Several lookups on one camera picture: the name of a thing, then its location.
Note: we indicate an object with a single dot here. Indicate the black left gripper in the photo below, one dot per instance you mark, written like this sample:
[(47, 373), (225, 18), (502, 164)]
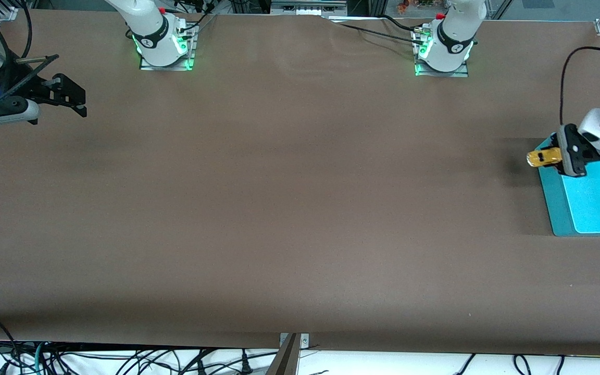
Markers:
[(571, 144)]

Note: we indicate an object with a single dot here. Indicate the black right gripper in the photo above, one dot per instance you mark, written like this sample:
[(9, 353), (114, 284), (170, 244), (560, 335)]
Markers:
[(20, 87)]

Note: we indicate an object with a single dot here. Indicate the yellow beetle toy car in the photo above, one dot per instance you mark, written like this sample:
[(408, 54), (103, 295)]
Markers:
[(542, 157)]

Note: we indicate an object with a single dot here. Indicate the teal plastic storage box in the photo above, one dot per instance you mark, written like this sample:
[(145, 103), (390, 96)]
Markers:
[(591, 208)]

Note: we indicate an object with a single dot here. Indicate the brown table cover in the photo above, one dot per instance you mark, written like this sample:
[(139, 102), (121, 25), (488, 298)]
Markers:
[(300, 208)]

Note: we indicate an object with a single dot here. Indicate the dark table leg beam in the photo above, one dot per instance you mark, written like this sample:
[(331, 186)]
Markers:
[(283, 362)]

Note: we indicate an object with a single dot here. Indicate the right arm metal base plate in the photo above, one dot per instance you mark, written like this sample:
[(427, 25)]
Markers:
[(188, 57)]

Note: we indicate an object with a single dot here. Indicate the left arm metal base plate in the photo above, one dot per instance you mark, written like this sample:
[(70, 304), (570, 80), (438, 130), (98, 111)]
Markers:
[(461, 73)]

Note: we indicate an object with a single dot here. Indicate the grey metal frame device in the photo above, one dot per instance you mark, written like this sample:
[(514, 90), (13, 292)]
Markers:
[(308, 7)]

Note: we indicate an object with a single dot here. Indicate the metal table edge bracket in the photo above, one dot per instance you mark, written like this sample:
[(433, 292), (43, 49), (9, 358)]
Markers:
[(305, 341)]

